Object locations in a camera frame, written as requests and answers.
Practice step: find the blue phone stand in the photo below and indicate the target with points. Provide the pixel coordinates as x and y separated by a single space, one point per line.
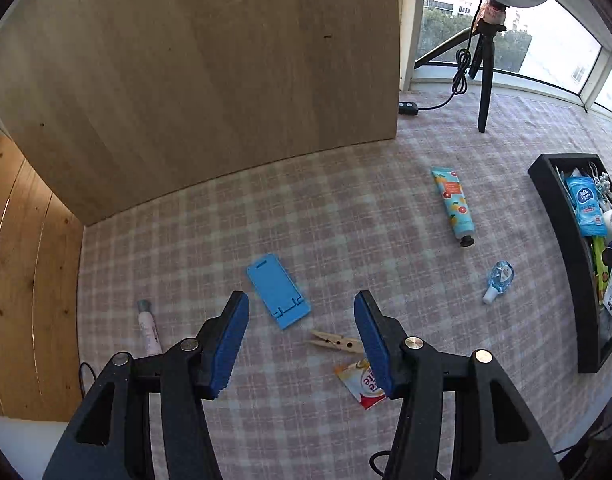
276 285

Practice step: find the black container tray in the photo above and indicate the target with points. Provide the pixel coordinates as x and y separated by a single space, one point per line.
561 220

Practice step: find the blue wet wipe packet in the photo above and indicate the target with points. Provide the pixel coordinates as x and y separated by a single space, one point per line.
586 205

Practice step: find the slatted pine wood board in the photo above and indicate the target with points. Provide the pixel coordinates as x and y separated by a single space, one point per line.
30 285

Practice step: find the wooden clothespin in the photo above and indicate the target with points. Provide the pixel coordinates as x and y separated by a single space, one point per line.
336 341

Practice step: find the white creamer sachet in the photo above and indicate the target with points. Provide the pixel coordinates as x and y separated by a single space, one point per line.
358 385

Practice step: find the fruit print hand cream tube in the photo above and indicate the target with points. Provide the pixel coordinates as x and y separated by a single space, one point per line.
453 205

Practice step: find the light wooden panel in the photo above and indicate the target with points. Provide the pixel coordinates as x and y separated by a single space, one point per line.
185 85

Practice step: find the small blue sanitizer bottle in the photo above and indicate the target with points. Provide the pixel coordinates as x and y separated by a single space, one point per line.
500 276

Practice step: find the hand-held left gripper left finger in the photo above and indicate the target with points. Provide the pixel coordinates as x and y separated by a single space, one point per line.
228 355

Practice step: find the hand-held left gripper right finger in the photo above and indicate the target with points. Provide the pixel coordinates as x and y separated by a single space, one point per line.
376 345

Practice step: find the small pink bottle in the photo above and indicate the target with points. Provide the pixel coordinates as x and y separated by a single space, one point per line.
149 327

